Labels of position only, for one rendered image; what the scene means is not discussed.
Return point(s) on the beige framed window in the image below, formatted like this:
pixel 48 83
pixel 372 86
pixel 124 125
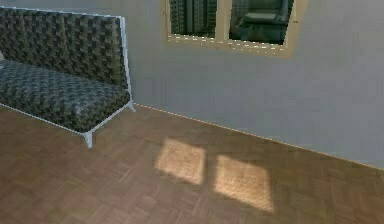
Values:
pixel 230 23

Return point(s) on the dark green checked sofa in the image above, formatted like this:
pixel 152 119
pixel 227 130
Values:
pixel 60 66

